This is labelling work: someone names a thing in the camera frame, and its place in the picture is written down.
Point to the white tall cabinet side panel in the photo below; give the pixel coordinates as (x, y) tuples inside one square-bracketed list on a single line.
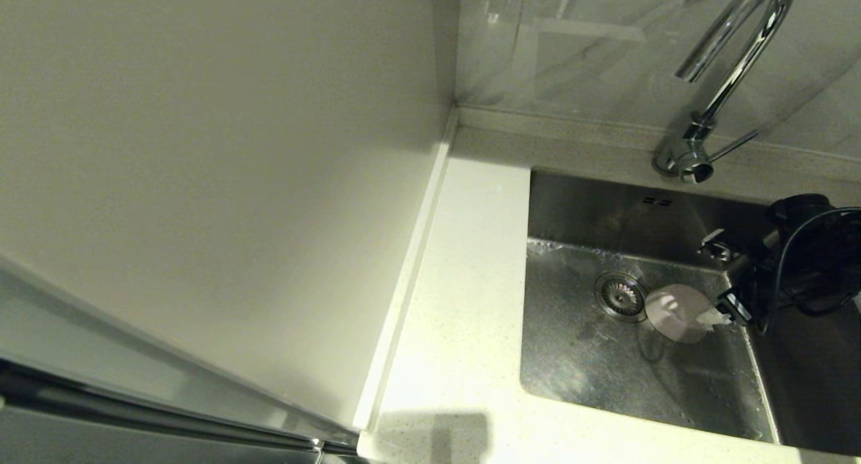
[(202, 148)]

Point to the white trim strip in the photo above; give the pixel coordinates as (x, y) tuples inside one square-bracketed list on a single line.
[(411, 262)]

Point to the stainless steel appliance door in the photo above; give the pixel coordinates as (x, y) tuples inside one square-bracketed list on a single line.
[(101, 447)]

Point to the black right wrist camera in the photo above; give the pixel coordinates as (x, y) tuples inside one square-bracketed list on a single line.
[(800, 208)]

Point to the pink bowl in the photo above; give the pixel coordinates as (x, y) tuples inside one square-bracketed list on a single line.
[(676, 313)]

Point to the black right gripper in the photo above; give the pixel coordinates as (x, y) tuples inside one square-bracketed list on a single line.
[(807, 269)]

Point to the stainless steel sink basin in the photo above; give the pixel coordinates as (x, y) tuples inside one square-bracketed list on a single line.
[(592, 376)]

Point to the metal sink drain strainer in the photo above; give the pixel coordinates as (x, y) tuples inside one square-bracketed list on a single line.
[(620, 296)]

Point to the chrome gooseneck faucet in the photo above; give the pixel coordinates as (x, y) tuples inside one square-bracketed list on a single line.
[(693, 158)]

